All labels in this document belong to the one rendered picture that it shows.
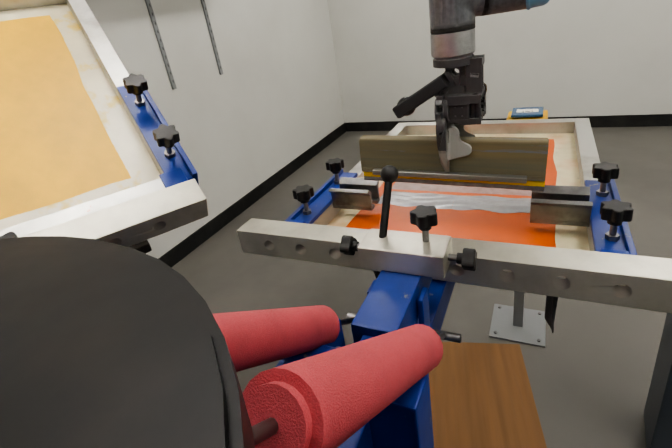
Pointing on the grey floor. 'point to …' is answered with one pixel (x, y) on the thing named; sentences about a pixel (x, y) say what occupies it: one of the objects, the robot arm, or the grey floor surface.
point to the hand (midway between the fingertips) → (446, 162)
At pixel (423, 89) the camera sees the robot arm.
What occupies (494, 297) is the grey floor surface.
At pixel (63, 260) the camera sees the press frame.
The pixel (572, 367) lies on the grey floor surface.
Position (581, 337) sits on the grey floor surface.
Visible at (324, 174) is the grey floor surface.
